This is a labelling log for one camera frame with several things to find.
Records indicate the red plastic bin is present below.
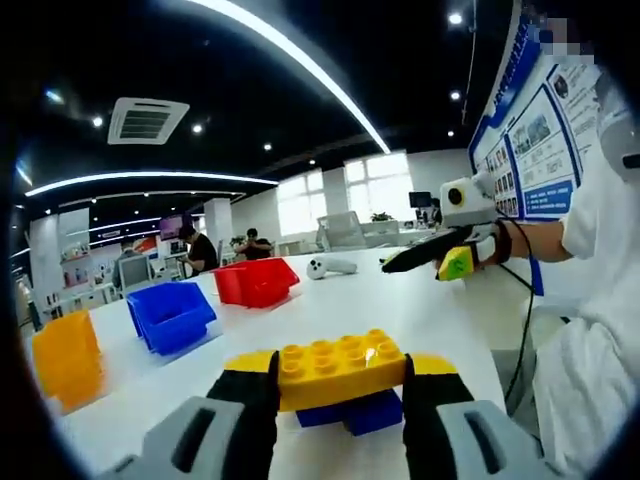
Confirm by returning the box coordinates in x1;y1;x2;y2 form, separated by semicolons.
211;257;301;311

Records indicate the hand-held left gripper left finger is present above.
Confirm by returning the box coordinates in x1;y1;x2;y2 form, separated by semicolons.
112;349;281;480

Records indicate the white game controller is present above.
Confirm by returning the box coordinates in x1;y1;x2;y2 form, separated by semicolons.
305;254;359;282

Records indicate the grey chest device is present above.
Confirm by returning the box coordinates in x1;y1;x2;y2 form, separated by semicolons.
598;112;640;182

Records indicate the person in white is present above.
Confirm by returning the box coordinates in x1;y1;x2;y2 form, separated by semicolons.
529;64;640;476

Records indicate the large window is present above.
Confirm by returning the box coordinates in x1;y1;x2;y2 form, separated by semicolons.
343;152;412;236

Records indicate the person's right hand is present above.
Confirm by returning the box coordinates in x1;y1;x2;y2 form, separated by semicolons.
472;219;515;274

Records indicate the white mesh office chair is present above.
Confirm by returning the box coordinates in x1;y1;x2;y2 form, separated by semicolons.
316;210;369;251

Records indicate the small black monitor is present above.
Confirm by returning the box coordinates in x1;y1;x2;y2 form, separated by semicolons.
408;191;432;221

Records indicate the yellow plastic bin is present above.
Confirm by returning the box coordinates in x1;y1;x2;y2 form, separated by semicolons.
31;308;107;415

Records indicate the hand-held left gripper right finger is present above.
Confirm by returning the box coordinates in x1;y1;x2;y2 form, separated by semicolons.
402;352;561;480

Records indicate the narrow window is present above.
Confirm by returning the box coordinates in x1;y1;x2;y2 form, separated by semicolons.
277;169;325;236

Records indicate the blue and white wall board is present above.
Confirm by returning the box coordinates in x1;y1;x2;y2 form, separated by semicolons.
467;12;604;221

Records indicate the long curved ceiling light strip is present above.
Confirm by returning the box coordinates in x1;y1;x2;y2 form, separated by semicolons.
194;0;392;155

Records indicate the black cable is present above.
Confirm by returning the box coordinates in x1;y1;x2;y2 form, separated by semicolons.
492;212;546;416

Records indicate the ceiling air conditioner vent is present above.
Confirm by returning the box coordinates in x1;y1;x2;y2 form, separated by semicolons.
107;97;191;146

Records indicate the blue toy block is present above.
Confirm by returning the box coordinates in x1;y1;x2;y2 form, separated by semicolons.
294;388;405;438

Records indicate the yellow toy block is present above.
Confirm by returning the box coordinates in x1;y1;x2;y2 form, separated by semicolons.
277;328;407;413

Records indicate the purple wall screen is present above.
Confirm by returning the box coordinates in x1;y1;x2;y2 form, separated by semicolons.
158;214;186;241

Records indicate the grey office chair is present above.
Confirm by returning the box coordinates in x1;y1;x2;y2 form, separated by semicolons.
117;254;154;292

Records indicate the short ceiling light strip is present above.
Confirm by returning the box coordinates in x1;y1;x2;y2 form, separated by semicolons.
24;171;280;198

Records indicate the blue plastic bin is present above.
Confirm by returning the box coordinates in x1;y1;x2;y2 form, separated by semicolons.
125;281;219;357

